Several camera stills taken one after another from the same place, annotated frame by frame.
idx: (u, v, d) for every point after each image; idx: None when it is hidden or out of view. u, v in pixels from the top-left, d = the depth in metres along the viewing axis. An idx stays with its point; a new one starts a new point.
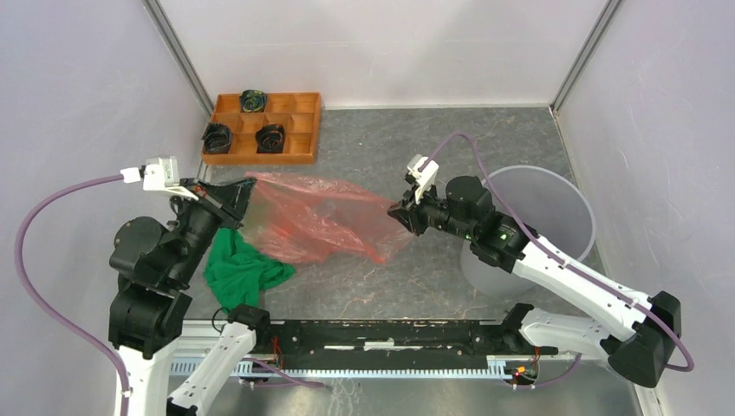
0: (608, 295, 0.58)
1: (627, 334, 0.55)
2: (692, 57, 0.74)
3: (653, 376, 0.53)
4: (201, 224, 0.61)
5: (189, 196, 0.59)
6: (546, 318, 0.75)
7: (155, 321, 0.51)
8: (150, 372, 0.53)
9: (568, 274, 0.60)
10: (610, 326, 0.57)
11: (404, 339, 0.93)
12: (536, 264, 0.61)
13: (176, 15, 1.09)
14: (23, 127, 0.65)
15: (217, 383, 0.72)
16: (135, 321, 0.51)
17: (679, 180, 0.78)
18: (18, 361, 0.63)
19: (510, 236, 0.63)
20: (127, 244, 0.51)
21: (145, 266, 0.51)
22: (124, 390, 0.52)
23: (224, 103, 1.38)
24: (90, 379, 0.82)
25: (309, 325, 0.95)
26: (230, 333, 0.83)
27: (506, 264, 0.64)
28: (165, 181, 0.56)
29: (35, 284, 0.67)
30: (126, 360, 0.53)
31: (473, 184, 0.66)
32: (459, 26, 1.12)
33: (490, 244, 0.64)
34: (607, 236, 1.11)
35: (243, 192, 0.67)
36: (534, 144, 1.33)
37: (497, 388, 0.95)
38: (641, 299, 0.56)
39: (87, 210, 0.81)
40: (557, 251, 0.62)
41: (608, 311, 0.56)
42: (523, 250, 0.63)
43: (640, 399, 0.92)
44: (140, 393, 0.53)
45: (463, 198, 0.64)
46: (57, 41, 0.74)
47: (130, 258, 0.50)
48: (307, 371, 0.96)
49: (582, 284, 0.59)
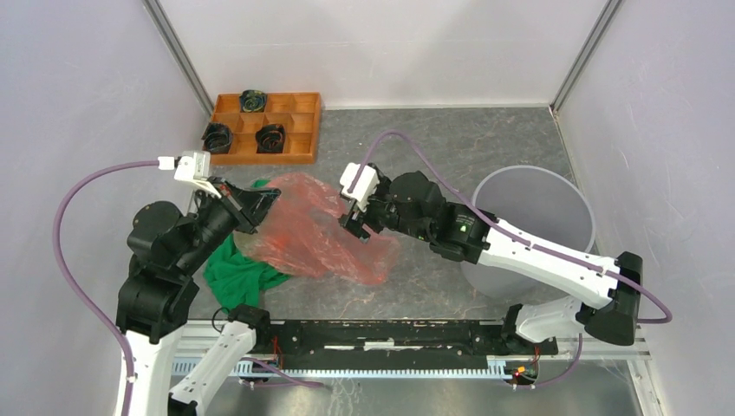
0: (579, 266, 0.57)
1: (605, 302, 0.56)
2: (692, 57, 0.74)
3: (631, 335, 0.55)
4: (219, 221, 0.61)
5: (214, 191, 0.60)
6: (533, 312, 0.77)
7: (163, 308, 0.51)
8: (157, 357, 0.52)
9: (536, 254, 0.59)
10: (588, 297, 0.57)
11: (404, 339, 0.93)
12: (503, 251, 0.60)
13: (176, 15, 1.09)
14: (23, 127, 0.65)
15: (217, 380, 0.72)
16: (145, 304, 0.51)
17: (679, 180, 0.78)
18: (18, 362, 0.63)
19: (469, 227, 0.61)
20: (146, 224, 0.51)
21: (159, 248, 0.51)
22: (129, 375, 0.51)
23: (224, 103, 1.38)
24: (90, 380, 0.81)
25: (309, 325, 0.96)
26: (230, 332, 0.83)
27: (471, 256, 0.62)
28: (193, 174, 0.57)
29: (35, 283, 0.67)
30: (133, 346, 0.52)
31: (418, 178, 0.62)
32: (459, 26, 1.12)
33: (452, 240, 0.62)
34: (607, 236, 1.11)
35: (265, 202, 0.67)
36: (534, 144, 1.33)
37: (497, 388, 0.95)
38: (611, 264, 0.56)
39: (88, 210, 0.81)
40: (521, 233, 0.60)
41: (582, 285, 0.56)
42: (487, 239, 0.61)
43: (640, 399, 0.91)
44: (146, 380, 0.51)
45: (409, 198, 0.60)
46: (56, 41, 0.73)
47: (147, 237, 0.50)
48: (307, 372, 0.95)
49: (552, 261, 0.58)
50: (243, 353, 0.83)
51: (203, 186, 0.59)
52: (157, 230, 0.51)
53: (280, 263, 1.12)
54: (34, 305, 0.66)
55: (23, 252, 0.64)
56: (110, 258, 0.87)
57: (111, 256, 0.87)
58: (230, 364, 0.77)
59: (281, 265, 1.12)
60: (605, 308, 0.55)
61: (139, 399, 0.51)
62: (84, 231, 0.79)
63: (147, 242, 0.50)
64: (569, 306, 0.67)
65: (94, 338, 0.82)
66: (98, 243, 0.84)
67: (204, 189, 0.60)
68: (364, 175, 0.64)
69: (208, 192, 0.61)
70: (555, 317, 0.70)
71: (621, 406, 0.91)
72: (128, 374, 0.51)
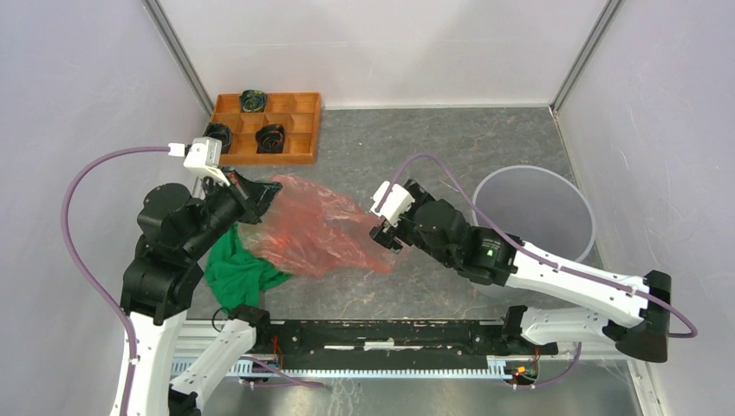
0: (608, 288, 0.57)
1: (635, 321, 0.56)
2: (692, 57, 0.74)
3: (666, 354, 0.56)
4: (225, 210, 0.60)
5: (224, 178, 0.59)
6: (543, 317, 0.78)
7: (167, 289, 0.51)
8: (160, 339, 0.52)
9: (565, 276, 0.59)
10: (618, 316, 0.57)
11: (404, 339, 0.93)
12: (530, 275, 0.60)
13: (176, 15, 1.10)
14: (22, 126, 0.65)
15: (218, 373, 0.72)
16: (149, 286, 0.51)
17: (679, 180, 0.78)
18: (16, 361, 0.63)
19: (496, 250, 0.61)
20: (157, 203, 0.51)
21: (169, 227, 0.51)
22: (133, 357, 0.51)
23: (224, 103, 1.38)
24: (90, 378, 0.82)
25: (309, 325, 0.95)
26: (230, 329, 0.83)
27: (498, 280, 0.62)
28: (205, 160, 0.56)
29: (35, 282, 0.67)
30: (137, 328, 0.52)
31: (444, 208, 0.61)
32: (458, 26, 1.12)
33: (478, 264, 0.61)
34: (607, 236, 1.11)
35: (269, 195, 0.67)
36: (534, 144, 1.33)
37: (497, 388, 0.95)
38: (640, 284, 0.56)
39: (87, 210, 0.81)
40: (547, 256, 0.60)
41: (614, 306, 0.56)
42: (515, 262, 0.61)
43: (640, 399, 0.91)
44: (148, 360, 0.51)
45: (435, 226, 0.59)
46: (56, 40, 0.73)
47: (157, 216, 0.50)
48: (306, 372, 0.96)
49: (582, 283, 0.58)
50: (243, 352, 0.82)
51: (213, 174, 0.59)
52: (167, 209, 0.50)
53: (280, 261, 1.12)
54: (32, 304, 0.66)
55: (22, 251, 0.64)
56: (110, 258, 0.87)
57: (111, 256, 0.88)
58: (230, 361, 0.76)
59: (282, 263, 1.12)
60: (637, 328, 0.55)
61: (141, 381, 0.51)
62: (84, 231, 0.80)
63: (158, 219, 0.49)
64: (593, 317, 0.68)
65: (93, 337, 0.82)
66: (97, 243, 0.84)
67: (213, 177, 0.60)
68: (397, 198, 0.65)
69: (217, 180, 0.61)
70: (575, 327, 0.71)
71: (621, 406, 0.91)
72: (130, 357, 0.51)
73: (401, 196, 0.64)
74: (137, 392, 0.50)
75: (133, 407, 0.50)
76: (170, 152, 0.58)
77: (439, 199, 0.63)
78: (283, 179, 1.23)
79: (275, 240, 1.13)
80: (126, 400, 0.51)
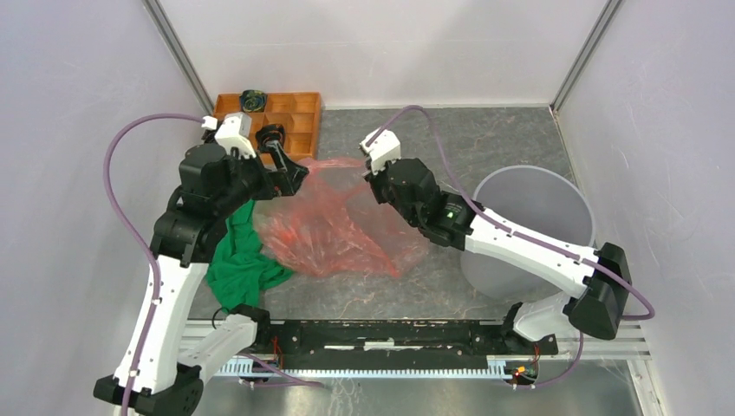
0: (556, 253, 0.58)
1: (581, 289, 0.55)
2: (692, 57, 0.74)
3: (611, 326, 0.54)
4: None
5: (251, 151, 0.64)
6: (530, 309, 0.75)
7: (195, 237, 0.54)
8: (184, 282, 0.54)
9: (517, 242, 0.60)
10: (564, 284, 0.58)
11: (404, 339, 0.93)
12: (484, 237, 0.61)
13: (176, 15, 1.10)
14: (22, 126, 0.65)
15: (222, 353, 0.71)
16: (179, 231, 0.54)
17: (679, 180, 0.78)
18: (16, 362, 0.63)
19: (456, 214, 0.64)
20: (198, 157, 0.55)
21: (204, 179, 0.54)
22: (154, 298, 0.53)
23: (224, 103, 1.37)
24: (89, 379, 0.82)
25: (309, 325, 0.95)
26: (232, 321, 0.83)
27: (458, 243, 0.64)
28: (239, 129, 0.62)
29: (34, 283, 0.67)
30: (164, 271, 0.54)
31: (414, 166, 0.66)
32: (458, 26, 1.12)
33: (439, 225, 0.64)
34: (607, 235, 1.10)
35: (296, 176, 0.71)
36: (534, 144, 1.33)
37: (497, 388, 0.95)
38: (587, 252, 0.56)
39: (87, 210, 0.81)
40: (504, 222, 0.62)
41: (561, 271, 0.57)
42: (471, 225, 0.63)
43: (639, 399, 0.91)
44: (170, 304, 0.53)
45: (405, 181, 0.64)
46: (55, 41, 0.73)
47: (196, 166, 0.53)
48: (302, 371, 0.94)
49: (532, 248, 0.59)
50: (244, 345, 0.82)
51: (243, 146, 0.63)
52: (207, 162, 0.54)
53: (284, 254, 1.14)
54: (31, 306, 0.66)
55: (21, 253, 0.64)
56: (109, 258, 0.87)
57: (110, 257, 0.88)
58: (234, 346, 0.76)
59: (285, 257, 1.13)
60: (581, 296, 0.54)
61: (160, 323, 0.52)
62: (84, 231, 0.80)
63: (196, 170, 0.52)
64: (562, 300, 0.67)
65: (94, 337, 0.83)
66: (98, 243, 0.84)
67: (242, 149, 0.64)
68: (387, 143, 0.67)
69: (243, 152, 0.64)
70: (549, 312, 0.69)
71: (621, 406, 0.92)
72: (152, 299, 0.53)
73: (392, 145, 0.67)
74: (155, 336, 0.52)
75: (148, 352, 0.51)
76: (201, 121, 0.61)
77: (413, 159, 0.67)
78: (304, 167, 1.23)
79: (285, 231, 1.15)
80: (140, 343, 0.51)
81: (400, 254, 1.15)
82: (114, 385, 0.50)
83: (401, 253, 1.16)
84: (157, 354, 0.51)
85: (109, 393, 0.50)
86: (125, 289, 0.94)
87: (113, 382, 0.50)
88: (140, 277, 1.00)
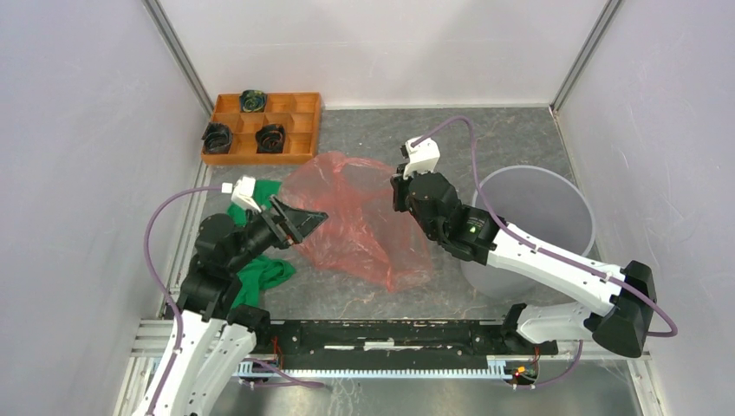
0: (582, 271, 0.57)
1: (607, 308, 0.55)
2: (692, 57, 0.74)
3: (637, 345, 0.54)
4: (261, 237, 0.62)
5: (257, 208, 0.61)
6: (537, 313, 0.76)
7: (216, 297, 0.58)
8: (203, 336, 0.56)
9: (541, 258, 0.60)
10: (590, 302, 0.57)
11: (404, 339, 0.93)
12: (508, 253, 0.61)
13: (176, 15, 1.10)
14: (22, 127, 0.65)
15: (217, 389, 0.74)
16: (202, 293, 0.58)
17: (679, 180, 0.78)
18: (16, 362, 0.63)
19: (479, 228, 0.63)
20: (210, 230, 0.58)
21: (217, 250, 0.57)
22: (176, 348, 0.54)
23: (224, 103, 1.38)
24: (88, 379, 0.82)
25: (309, 325, 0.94)
26: (230, 335, 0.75)
27: (480, 256, 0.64)
28: (238, 191, 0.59)
29: (33, 283, 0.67)
30: (185, 322, 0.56)
31: (436, 181, 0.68)
32: (458, 26, 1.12)
33: (463, 240, 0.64)
34: (607, 235, 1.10)
35: (313, 222, 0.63)
36: (534, 144, 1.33)
37: (497, 388, 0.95)
38: (614, 271, 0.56)
39: (88, 209, 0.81)
40: (528, 237, 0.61)
41: (586, 289, 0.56)
42: (495, 240, 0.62)
43: (640, 399, 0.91)
44: (188, 354, 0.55)
45: (426, 196, 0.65)
46: (55, 41, 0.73)
47: (207, 241, 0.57)
48: (295, 371, 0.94)
49: (556, 265, 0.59)
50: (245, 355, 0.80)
51: (248, 204, 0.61)
52: (218, 236, 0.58)
53: None
54: (30, 306, 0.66)
55: (21, 251, 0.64)
56: (109, 258, 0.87)
57: (110, 257, 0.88)
58: (230, 372, 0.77)
59: None
60: (608, 315, 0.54)
61: (177, 373, 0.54)
62: (84, 231, 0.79)
63: (207, 243, 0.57)
64: (578, 311, 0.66)
65: (94, 337, 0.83)
66: (97, 243, 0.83)
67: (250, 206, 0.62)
68: (431, 151, 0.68)
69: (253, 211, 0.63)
70: (559, 321, 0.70)
71: (621, 406, 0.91)
72: (174, 347, 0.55)
73: (432, 154, 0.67)
74: (171, 386, 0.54)
75: (163, 397, 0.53)
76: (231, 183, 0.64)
77: (434, 173, 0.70)
78: (334, 156, 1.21)
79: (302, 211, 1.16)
80: (159, 389, 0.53)
81: (413, 263, 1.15)
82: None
83: (415, 267, 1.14)
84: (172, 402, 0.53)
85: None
86: (125, 289, 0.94)
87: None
88: (139, 278, 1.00)
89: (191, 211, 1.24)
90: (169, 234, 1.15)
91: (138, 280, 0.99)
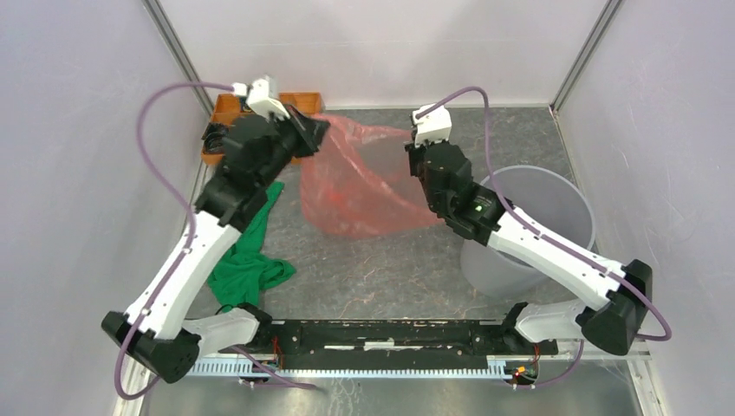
0: (583, 263, 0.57)
1: (602, 302, 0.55)
2: (692, 57, 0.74)
3: (625, 343, 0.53)
4: (289, 140, 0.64)
5: (285, 112, 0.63)
6: (536, 311, 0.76)
7: (237, 205, 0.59)
8: (214, 240, 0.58)
9: (543, 245, 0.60)
10: (586, 295, 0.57)
11: (404, 339, 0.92)
12: (511, 236, 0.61)
13: (176, 15, 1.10)
14: (23, 129, 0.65)
15: (218, 337, 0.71)
16: (224, 199, 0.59)
17: (679, 180, 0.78)
18: (16, 361, 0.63)
19: (484, 208, 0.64)
20: (241, 133, 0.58)
21: (246, 152, 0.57)
22: (186, 247, 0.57)
23: (224, 103, 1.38)
24: (87, 379, 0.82)
25: (309, 325, 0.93)
26: (239, 313, 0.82)
27: (482, 237, 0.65)
28: (263, 94, 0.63)
29: (34, 283, 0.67)
30: (198, 224, 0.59)
31: (450, 152, 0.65)
32: (458, 26, 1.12)
33: (466, 217, 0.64)
34: (607, 235, 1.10)
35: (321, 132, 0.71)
36: (534, 144, 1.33)
37: (497, 388, 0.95)
38: (615, 267, 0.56)
39: (87, 210, 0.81)
40: (533, 223, 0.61)
41: (584, 281, 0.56)
42: (499, 221, 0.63)
43: (640, 400, 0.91)
44: (198, 256, 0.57)
45: (441, 166, 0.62)
46: (56, 42, 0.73)
47: (237, 141, 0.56)
48: (295, 372, 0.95)
49: (558, 252, 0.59)
50: (239, 342, 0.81)
51: (275, 107, 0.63)
52: (250, 136, 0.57)
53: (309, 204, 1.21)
54: (30, 304, 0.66)
55: (22, 251, 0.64)
56: (109, 258, 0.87)
57: (110, 257, 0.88)
58: (230, 337, 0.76)
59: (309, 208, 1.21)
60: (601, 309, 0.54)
61: (182, 272, 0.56)
62: (84, 231, 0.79)
63: (238, 144, 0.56)
64: (574, 308, 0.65)
65: (94, 336, 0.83)
66: (97, 243, 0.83)
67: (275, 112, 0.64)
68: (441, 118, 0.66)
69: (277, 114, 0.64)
70: (556, 317, 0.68)
71: (621, 406, 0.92)
72: (184, 248, 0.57)
73: (443, 123, 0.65)
74: (173, 285, 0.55)
75: (162, 297, 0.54)
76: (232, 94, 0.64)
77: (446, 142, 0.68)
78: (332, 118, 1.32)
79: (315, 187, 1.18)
80: (161, 286, 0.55)
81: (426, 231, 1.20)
82: (121, 321, 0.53)
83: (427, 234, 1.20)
84: (169, 300, 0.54)
85: (117, 326, 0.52)
86: (126, 289, 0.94)
87: (123, 317, 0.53)
88: (139, 277, 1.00)
89: None
90: (169, 235, 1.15)
91: (138, 280, 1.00)
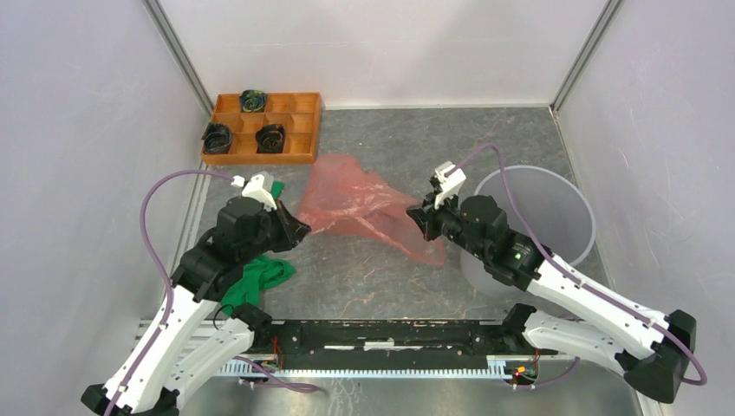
0: (626, 314, 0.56)
1: (647, 352, 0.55)
2: (692, 56, 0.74)
3: (671, 392, 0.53)
4: (270, 230, 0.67)
5: (273, 204, 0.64)
6: (552, 323, 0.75)
7: (213, 277, 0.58)
8: (189, 315, 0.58)
9: (585, 295, 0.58)
10: (628, 344, 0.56)
11: (404, 339, 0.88)
12: (551, 285, 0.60)
13: (176, 15, 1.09)
14: (23, 128, 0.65)
15: (204, 374, 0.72)
16: (202, 269, 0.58)
17: (679, 180, 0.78)
18: (16, 362, 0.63)
19: (523, 256, 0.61)
20: (238, 206, 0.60)
21: (240, 227, 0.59)
22: (162, 323, 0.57)
23: (224, 103, 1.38)
24: (87, 380, 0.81)
25: (309, 325, 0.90)
26: (230, 328, 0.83)
27: (522, 284, 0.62)
28: (262, 187, 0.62)
29: (32, 283, 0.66)
30: (177, 299, 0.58)
31: (484, 204, 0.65)
32: (458, 26, 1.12)
33: (505, 263, 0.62)
34: (606, 235, 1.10)
35: (301, 231, 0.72)
36: (534, 144, 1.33)
37: (497, 387, 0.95)
38: (659, 318, 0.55)
39: (87, 209, 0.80)
40: (573, 270, 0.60)
41: (627, 332, 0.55)
42: (539, 269, 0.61)
43: (640, 399, 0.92)
44: (172, 332, 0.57)
45: (478, 218, 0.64)
46: (55, 41, 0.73)
47: (235, 216, 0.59)
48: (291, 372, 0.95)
49: (600, 303, 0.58)
50: (237, 353, 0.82)
51: (267, 200, 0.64)
52: (244, 211, 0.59)
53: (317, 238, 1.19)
54: (30, 304, 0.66)
55: (20, 250, 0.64)
56: (110, 259, 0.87)
57: (110, 258, 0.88)
58: (221, 362, 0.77)
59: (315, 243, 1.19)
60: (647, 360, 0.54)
61: (159, 348, 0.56)
62: (84, 231, 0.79)
63: (234, 218, 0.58)
64: (607, 340, 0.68)
65: (94, 337, 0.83)
66: (97, 243, 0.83)
67: (266, 202, 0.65)
68: (458, 175, 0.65)
69: (267, 205, 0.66)
70: (583, 343, 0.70)
71: (621, 406, 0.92)
72: (159, 323, 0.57)
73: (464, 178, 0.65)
74: (149, 360, 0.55)
75: (139, 372, 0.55)
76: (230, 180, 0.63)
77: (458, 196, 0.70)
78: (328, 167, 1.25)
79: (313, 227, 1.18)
80: (139, 360, 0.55)
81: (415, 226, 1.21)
82: (100, 394, 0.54)
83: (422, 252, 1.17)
84: (146, 374, 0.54)
85: (94, 402, 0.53)
86: (126, 289, 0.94)
87: (100, 391, 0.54)
88: (139, 278, 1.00)
89: (191, 211, 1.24)
90: (169, 235, 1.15)
91: (138, 280, 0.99)
